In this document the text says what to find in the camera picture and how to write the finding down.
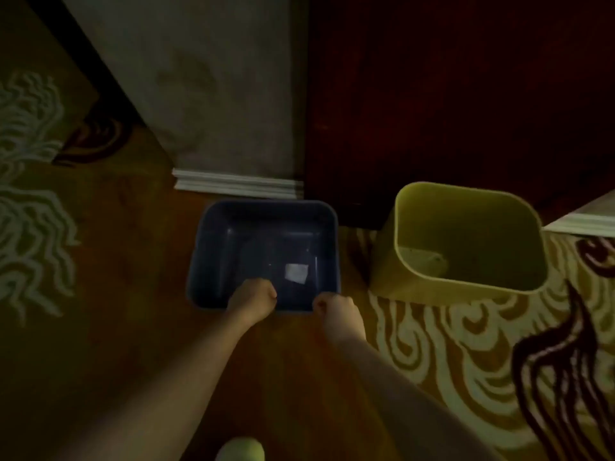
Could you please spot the white baseboard on marble wall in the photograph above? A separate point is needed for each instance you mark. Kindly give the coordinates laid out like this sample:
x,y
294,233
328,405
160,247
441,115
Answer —
x,y
586,220

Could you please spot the person's left forearm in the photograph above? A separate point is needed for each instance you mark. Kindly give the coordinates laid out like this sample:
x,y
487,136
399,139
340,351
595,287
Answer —
x,y
173,388

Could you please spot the person's right hand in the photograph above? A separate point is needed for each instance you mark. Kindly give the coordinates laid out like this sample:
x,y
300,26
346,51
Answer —
x,y
338,316

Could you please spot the person's left hand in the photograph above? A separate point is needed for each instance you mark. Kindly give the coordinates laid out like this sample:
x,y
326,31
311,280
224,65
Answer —
x,y
250,300

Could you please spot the dark red wooden cabinet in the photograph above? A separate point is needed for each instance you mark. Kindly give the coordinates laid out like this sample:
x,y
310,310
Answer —
x,y
456,91

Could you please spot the white baseboard on grey wall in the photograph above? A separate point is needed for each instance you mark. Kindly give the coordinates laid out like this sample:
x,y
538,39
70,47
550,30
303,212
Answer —
x,y
235,183

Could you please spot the dark blue plastic basin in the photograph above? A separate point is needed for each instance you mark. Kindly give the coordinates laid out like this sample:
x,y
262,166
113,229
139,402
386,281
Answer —
x,y
250,240

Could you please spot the yellow plastic waste bin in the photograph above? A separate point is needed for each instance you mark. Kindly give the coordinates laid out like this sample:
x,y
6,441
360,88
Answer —
x,y
461,244

